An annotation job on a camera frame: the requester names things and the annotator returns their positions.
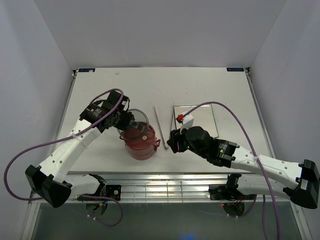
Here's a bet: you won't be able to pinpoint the left blue corner label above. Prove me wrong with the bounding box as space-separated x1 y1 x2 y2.
78 68 96 73

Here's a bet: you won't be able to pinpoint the blue corner label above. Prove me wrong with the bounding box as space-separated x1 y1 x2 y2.
78 68 96 73
226 67 245 72

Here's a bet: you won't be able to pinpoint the pink lunch bowl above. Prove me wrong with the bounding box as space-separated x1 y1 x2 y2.
121 125 161 156
126 148 156 161

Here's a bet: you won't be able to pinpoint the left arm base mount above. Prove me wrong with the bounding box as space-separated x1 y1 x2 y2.
100 184 122 201

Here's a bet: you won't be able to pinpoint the right blue corner label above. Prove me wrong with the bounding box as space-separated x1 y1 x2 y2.
226 67 245 72

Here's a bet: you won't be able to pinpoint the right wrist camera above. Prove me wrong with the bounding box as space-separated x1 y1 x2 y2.
175 111 194 134

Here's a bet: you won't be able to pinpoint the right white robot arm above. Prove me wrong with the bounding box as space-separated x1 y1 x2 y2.
167 126 320 209

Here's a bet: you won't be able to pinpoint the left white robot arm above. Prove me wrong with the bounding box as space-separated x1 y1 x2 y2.
25 90 135 208

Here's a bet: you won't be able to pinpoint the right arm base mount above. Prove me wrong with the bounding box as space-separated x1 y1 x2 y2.
208 184 256 201

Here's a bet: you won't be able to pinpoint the grey transparent top lid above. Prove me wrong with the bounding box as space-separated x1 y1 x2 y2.
115 108 149 139

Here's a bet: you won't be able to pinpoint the dark red lid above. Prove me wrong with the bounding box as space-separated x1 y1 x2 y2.
121 122 157 150

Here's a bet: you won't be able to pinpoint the metal tongs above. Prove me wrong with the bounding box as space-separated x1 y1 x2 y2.
153 104 174 151

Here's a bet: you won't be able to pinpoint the aluminium frame rail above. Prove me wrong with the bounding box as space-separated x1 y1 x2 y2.
29 172 300 204

